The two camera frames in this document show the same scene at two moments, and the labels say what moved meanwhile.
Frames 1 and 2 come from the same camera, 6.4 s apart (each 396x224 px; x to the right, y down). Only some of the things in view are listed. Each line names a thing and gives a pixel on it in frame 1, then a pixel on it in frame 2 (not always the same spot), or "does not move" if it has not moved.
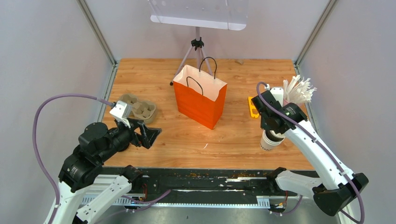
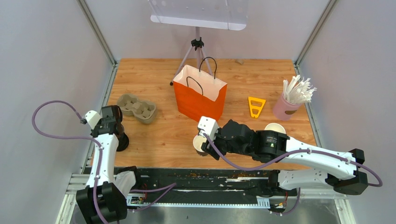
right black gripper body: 264,124 -> 226,148
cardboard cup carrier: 141,110 does not move
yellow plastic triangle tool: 254,111 does not move
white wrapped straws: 298,90 does not move
